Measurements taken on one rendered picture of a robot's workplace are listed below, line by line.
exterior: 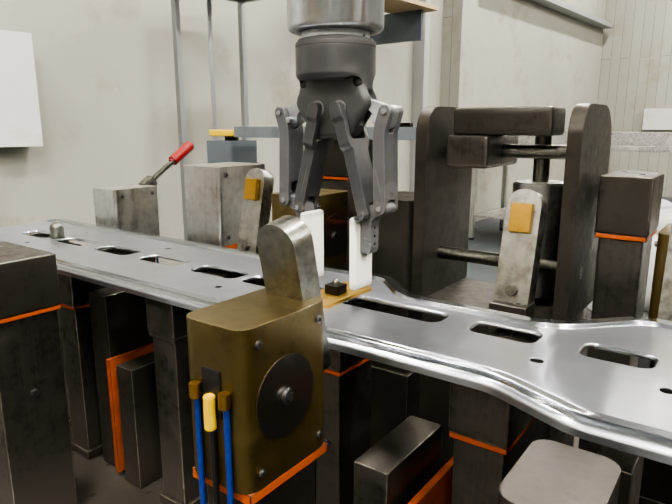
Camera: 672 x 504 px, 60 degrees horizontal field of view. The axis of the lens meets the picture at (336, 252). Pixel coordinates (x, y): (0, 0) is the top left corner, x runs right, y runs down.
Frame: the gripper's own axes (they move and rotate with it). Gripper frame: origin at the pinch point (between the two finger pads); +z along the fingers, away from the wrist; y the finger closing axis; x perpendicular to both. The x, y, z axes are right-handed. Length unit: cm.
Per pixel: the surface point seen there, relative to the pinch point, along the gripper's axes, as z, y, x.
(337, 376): 12.3, -1.5, 1.8
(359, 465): 17.3, -7.6, 6.9
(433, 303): 4.3, -9.6, -2.6
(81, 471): 35, 38, 8
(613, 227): -2.2, -21.9, -17.9
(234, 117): -16, 254, -234
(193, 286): 4.5, 14.3, 6.4
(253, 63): -51, 253, -252
